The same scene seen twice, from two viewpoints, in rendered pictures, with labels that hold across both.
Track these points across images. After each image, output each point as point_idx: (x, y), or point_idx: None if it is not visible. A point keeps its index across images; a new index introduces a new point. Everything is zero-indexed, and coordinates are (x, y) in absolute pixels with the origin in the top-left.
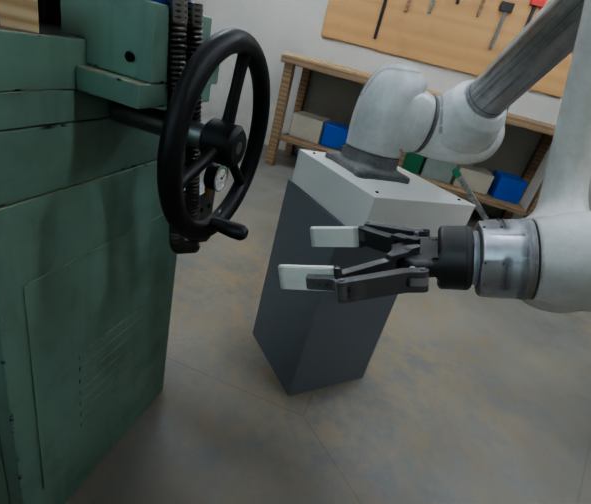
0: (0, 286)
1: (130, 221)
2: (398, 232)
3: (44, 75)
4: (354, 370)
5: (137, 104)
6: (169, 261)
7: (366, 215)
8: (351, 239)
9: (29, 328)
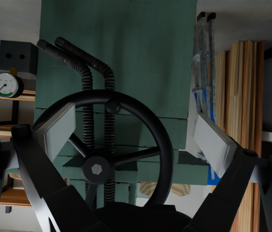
0: (187, 82)
1: (100, 76)
2: None
3: (152, 167)
4: None
5: (137, 173)
6: (52, 17)
7: None
8: (52, 141)
9: (179, 49)
